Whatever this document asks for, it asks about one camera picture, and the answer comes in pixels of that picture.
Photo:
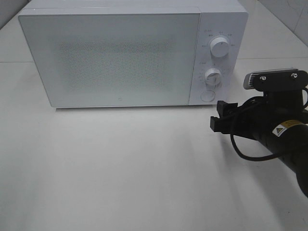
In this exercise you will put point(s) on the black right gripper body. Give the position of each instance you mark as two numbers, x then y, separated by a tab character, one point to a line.
277	120

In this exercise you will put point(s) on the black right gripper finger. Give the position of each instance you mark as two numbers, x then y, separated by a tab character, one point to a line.
222	125
226	110

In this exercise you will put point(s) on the round white door button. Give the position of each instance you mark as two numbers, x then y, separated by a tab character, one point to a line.
208	96

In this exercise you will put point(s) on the white round knob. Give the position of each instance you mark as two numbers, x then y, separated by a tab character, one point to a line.
219	46
212	76

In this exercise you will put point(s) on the white microwave door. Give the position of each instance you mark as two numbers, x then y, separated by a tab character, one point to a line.
88	60

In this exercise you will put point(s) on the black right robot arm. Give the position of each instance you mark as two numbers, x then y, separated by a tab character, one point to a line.
295	159

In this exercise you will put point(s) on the white microwave oven body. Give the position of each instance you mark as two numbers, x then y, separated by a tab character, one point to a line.
226	18

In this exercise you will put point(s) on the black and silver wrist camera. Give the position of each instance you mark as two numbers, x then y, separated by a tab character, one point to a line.
276	80

